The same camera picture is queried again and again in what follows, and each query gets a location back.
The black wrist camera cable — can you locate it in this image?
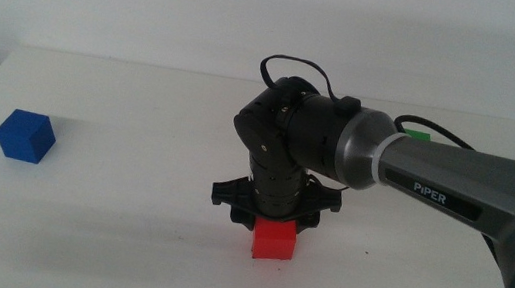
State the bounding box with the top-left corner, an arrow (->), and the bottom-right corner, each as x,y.
252,52 -> 488,152

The green cube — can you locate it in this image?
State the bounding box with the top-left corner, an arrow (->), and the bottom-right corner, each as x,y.
402,127 -> 433,143

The red cube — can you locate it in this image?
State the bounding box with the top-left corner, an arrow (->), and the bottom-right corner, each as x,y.
249,214 -> 300,265

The blue cube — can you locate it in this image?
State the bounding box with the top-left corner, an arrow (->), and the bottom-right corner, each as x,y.
0,106 -> 61,168

